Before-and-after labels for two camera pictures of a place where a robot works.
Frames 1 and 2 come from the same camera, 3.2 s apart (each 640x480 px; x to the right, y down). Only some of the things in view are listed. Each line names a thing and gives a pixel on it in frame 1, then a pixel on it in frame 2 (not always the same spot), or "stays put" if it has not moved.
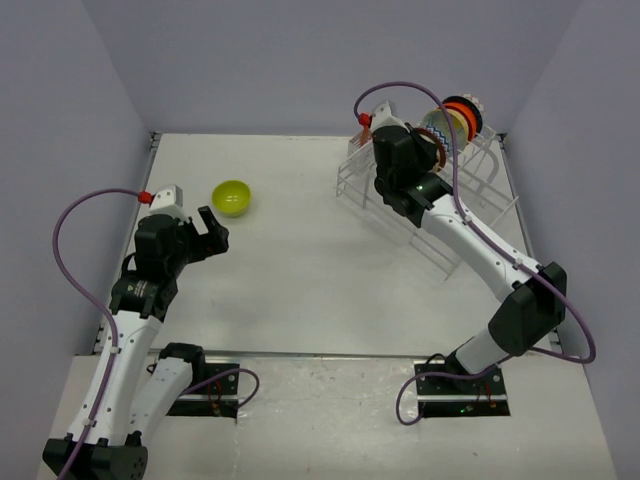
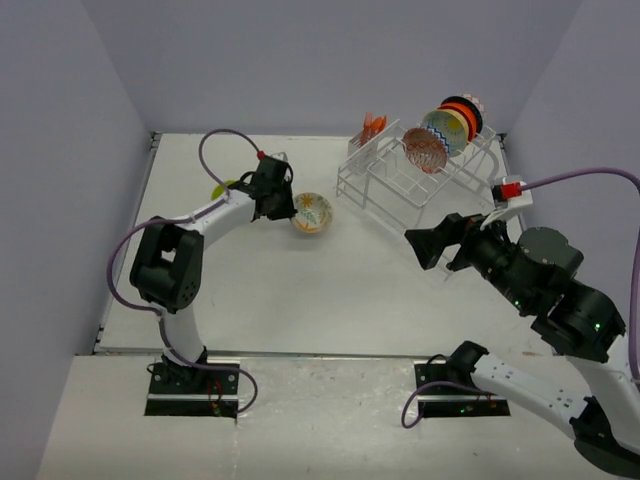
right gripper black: x=427 y=150 → x=427 y=242
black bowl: x=476 y=112 stays put
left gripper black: x=205 y=243 → x=287 y=210
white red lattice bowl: x=478 y=104 stays put
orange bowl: x=469 y=116 stays put
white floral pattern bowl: x=433 y=140 → x=314 y=213
